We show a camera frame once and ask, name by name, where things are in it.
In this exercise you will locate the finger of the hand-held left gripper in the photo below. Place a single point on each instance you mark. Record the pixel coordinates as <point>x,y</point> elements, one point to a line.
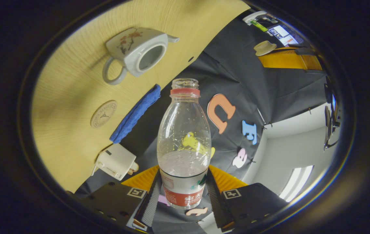
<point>292,61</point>

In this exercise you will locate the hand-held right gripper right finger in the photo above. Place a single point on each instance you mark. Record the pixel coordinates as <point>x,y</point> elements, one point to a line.
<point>253,203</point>

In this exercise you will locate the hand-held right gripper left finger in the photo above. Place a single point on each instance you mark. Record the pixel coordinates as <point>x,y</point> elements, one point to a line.
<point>113,200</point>

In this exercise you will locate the white teacup lid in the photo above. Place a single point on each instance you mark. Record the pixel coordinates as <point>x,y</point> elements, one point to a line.
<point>264,48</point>

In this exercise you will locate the clear plastic water bottle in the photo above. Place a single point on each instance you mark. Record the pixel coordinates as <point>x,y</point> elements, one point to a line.
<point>184,156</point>

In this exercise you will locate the round brown coaster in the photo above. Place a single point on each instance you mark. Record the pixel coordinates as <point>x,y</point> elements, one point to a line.
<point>103,113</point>

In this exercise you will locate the white ceramic teacup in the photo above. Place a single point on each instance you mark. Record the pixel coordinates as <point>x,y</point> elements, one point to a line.
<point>129,48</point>

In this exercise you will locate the computer monitor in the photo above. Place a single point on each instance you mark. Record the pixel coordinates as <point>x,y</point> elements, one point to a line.
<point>285,34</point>

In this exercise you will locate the toasted bread slice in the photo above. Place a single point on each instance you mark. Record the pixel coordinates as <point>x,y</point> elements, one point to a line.
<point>134,167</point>

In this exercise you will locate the white toaster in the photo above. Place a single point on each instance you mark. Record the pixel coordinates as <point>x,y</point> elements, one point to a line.
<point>115,161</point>

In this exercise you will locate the ceiling light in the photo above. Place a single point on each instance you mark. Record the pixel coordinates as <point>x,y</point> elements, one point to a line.
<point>297,183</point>

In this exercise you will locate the white side table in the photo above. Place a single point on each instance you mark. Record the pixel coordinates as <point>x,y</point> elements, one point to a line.
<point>253,16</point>

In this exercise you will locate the blue towel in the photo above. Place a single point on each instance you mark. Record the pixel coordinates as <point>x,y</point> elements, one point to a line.
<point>134,115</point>

